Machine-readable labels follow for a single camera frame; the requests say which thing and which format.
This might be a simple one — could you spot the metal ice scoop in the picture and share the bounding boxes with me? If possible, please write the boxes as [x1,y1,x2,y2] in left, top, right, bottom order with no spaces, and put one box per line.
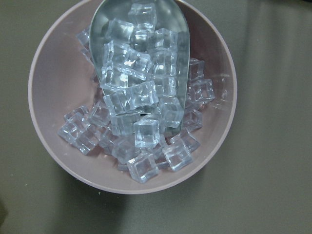
[89,0,190,136]

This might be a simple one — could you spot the clear ice cube left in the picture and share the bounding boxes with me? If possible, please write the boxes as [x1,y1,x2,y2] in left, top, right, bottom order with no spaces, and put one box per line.
[58,113,101,155]

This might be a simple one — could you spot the clear ice cube centre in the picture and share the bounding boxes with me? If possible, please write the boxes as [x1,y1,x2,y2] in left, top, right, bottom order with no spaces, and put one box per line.
[134,119,160,148]

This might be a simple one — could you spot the clear ice cube right front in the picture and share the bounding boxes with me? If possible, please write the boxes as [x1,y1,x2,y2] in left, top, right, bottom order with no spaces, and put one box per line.
[162,143,193,172]

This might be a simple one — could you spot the clear ice cube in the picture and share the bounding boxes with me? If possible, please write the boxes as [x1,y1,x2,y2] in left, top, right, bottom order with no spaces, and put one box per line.
[134,119,160,148]
[162,143,193,172]
[126,154,159,183]
[58,113,101,155]

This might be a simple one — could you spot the pink bowl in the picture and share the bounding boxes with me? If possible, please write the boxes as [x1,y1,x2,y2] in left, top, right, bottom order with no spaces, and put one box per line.
[28,0,237,195]

